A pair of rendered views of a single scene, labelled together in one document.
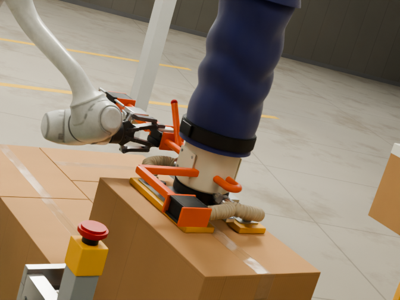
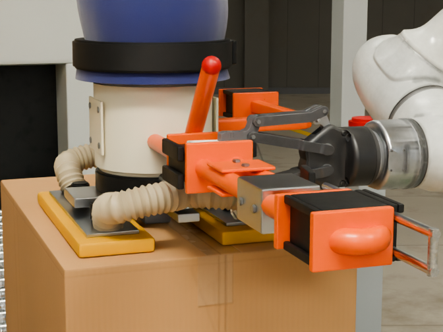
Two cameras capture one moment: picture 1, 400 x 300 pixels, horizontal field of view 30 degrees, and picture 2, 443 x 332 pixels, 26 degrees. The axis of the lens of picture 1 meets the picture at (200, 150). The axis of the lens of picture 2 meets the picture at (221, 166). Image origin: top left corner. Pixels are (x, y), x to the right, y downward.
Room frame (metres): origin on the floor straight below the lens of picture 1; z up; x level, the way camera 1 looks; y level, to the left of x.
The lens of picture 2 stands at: (3.39, 0.48, 1.28)
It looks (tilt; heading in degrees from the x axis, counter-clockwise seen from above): 10 degrees down; 198
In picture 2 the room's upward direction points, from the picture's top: straight up
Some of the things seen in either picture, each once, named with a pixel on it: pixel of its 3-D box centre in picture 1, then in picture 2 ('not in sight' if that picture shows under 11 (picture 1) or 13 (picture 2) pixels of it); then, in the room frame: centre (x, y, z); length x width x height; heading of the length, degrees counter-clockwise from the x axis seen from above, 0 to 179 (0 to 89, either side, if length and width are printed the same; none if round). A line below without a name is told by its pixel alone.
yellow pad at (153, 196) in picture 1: (171, 199); (215, 199); (2.06, 0.04, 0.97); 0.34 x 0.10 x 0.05; 37
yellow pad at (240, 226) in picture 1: (222, 201); (89, 208); (2.17, -0.11, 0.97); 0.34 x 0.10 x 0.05; 37
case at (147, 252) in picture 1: (186, 282); (155, 327); (2.03, -0.07, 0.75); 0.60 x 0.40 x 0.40; 38
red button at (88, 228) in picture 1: (91, 233); (366, 128); (1.55, 0.18, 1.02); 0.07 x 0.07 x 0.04
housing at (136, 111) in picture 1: (135, 116); (277, 202); (2.49, 0.25, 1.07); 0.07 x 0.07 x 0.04; 37
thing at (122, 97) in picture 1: (120, 102); (331, 228); (2.60, 0.32, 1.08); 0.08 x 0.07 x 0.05; 37
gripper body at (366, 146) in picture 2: (120, 131); (335, 157); (2.23, 0.25, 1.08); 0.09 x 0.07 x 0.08; 128
